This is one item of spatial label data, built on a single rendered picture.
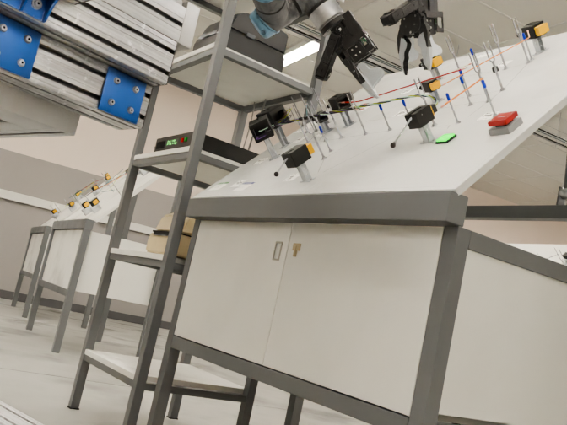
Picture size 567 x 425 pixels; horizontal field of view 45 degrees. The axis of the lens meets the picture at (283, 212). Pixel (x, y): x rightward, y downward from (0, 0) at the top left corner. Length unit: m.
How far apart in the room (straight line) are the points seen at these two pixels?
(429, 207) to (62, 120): 0.76
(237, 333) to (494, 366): 0.77
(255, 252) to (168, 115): 7.55
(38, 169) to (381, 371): 7.76
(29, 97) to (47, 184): 7.64
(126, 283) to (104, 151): 4.64
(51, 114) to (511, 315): 1.05
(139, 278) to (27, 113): 3.44
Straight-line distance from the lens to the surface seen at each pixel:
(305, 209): 1.78
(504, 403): 1.62
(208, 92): 2.51
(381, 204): 1.56
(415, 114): 1.75
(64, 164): 9.07
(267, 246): 1.96
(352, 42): 1.67
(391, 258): 1.56
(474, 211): 2.19
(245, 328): 1.97
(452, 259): 1.44
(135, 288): 4.74
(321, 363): 1.68
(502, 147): 1.57
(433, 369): 1.43
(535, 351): 1.68
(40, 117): 1.39
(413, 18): 1.80
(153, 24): 1.39
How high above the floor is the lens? 0.55
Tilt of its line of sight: 8 degrees up
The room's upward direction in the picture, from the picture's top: 12 degrees clockwise
